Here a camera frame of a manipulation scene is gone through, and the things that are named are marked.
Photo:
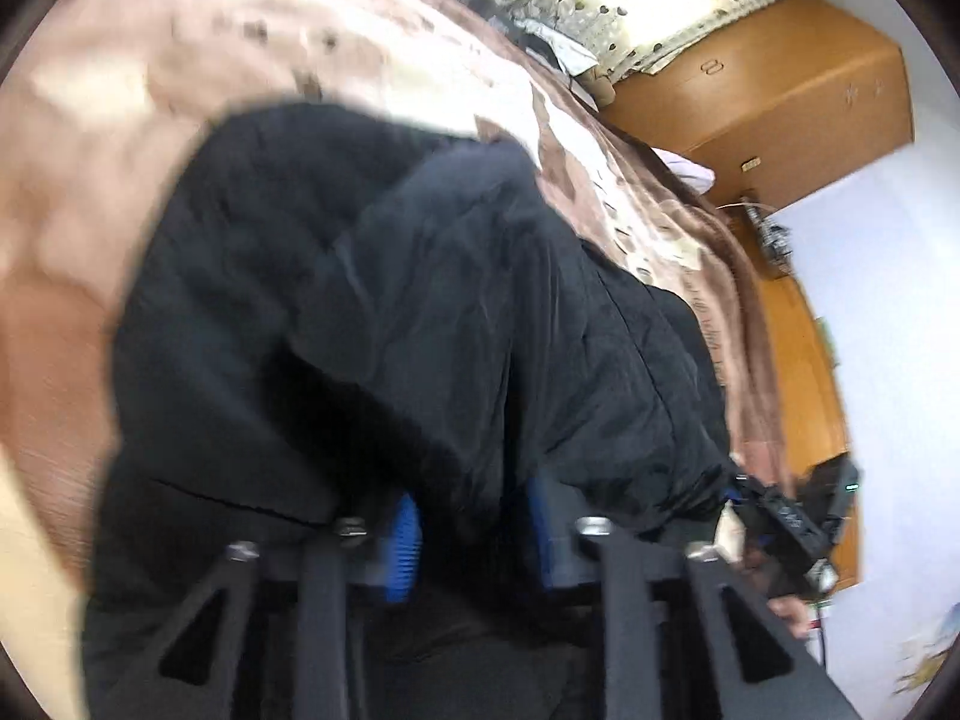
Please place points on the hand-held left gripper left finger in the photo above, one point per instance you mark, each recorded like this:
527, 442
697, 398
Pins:
401, 547

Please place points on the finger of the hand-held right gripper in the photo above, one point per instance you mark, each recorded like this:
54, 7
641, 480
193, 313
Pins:
742, 491

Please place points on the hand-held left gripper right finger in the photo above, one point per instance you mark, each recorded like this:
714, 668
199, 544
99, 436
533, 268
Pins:
544, 540

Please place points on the black puffer jacket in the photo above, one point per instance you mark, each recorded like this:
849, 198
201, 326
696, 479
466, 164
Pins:
375, 330

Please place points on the pile of clothes and boxes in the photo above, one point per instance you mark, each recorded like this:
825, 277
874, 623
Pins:
570, 60

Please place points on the person's right hand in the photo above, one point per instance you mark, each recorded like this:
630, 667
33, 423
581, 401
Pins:
791, 615

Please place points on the wooden headboard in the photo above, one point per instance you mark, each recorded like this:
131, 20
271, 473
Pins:
810, 390

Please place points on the power strip with plugs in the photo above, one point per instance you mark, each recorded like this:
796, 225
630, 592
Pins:
769, 236

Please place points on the white pillow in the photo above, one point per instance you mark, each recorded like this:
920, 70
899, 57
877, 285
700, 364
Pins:
686, 169

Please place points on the wooden wardrobe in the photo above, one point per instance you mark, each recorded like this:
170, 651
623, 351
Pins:
787, 82

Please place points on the brown printed plush blanket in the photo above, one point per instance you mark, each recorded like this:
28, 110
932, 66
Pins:
225, 37

